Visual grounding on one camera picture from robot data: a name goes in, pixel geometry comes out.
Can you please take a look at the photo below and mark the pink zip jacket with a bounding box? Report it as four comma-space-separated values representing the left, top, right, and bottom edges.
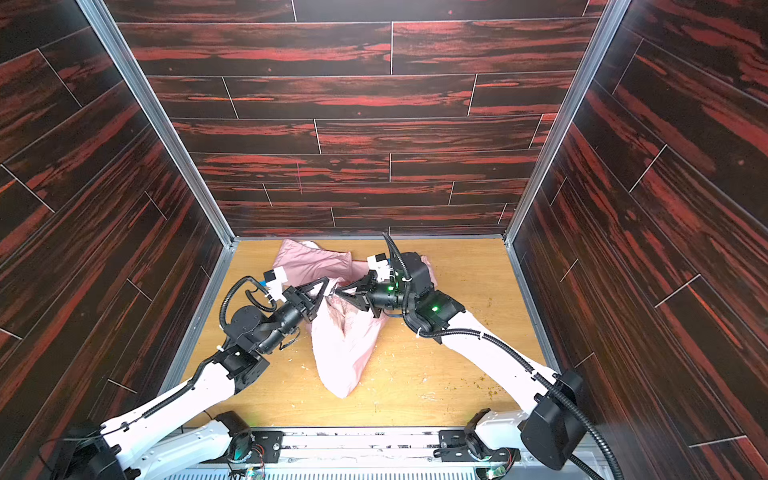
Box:
272, 239, 439, 400

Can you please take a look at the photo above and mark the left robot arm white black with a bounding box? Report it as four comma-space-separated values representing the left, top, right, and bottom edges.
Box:
46, 276, 329, 479

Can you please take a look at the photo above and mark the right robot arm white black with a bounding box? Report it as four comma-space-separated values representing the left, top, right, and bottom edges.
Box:
335, 252, 599, 479

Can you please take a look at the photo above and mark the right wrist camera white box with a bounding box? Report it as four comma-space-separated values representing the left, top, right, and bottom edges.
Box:
367, 253, 392, 282

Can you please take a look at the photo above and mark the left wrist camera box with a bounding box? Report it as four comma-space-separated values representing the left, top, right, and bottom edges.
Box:
263, 267, 288, 302

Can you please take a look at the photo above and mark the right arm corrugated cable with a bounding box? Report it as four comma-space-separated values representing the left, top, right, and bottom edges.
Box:
382, 232, 625, 480

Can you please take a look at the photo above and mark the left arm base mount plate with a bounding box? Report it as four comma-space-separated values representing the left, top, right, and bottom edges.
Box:
225, 430, 284, 464

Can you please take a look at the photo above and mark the aluminium front rail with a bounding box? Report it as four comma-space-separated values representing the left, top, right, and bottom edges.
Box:
106, 427, 619, 480

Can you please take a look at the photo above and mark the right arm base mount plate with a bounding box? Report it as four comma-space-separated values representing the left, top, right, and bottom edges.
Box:
433, 429, 521, 464

